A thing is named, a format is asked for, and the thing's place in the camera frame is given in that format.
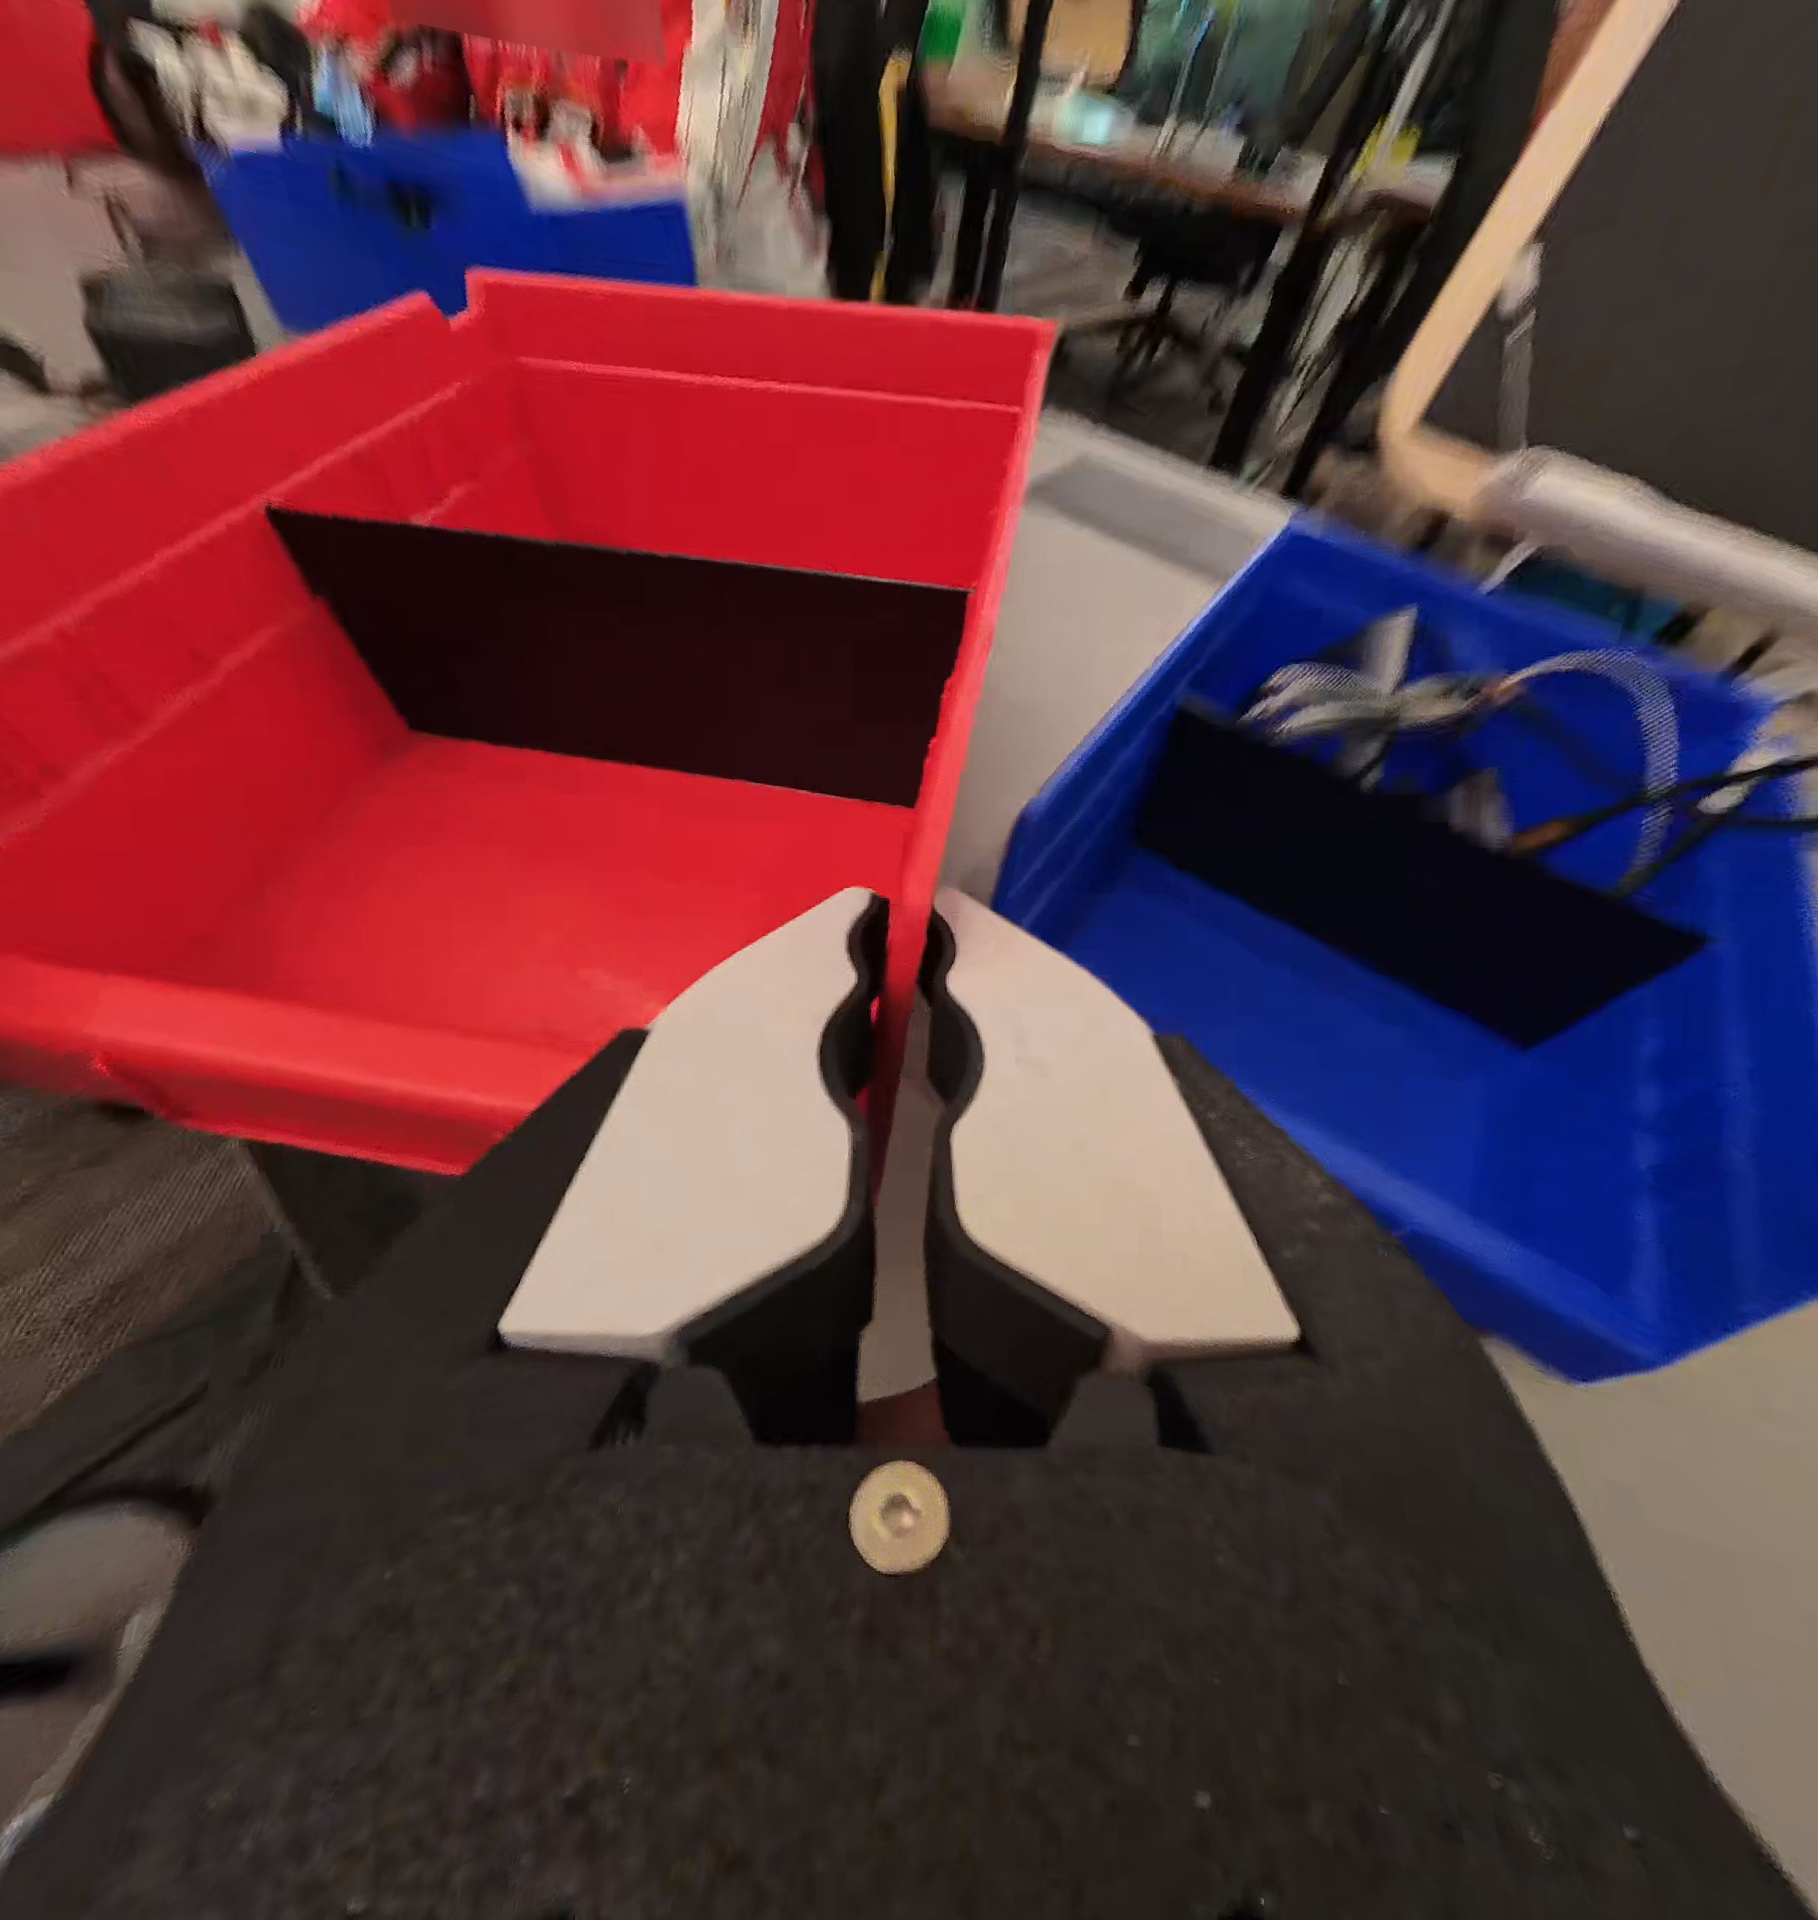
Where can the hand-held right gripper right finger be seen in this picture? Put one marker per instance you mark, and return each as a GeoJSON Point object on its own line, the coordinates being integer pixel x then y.
{"type": "Point", "coordinates": [1105, 1185]}

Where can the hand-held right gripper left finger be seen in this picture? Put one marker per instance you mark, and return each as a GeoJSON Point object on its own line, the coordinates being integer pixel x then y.
{"type": "Point", "coordinates": [701, 1185]}

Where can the blue plastic bin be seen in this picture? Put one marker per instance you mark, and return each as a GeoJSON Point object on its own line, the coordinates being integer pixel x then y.
{"type": "Point", "coordinates": [1300, 1082]}

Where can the red plastic bin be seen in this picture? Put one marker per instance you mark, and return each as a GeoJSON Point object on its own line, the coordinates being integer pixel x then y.
{"type": "Point", "coordinates": [398, 901]}

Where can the black divider of blue bin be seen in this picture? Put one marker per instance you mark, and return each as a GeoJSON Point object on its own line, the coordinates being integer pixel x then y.
{"type": "Point", "coordinates": [1375, 886]}

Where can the black box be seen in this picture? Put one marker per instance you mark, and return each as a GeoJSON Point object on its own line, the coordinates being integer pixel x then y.
{"type": "Point", "coordinates": [174, 338]}

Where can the black divider of red bin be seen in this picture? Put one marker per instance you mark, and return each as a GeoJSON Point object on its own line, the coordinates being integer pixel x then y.
{"type": "Point", "coordinates": [625, 660]}

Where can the black yellow-striped jacket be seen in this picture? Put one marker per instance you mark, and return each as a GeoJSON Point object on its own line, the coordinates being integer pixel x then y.
{"type": "Point", "coordinates": [848, 150]}

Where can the black board on white stand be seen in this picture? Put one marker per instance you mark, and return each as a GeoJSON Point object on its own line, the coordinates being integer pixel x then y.
{"type": "Point", "coordinates": [1721, 300]}

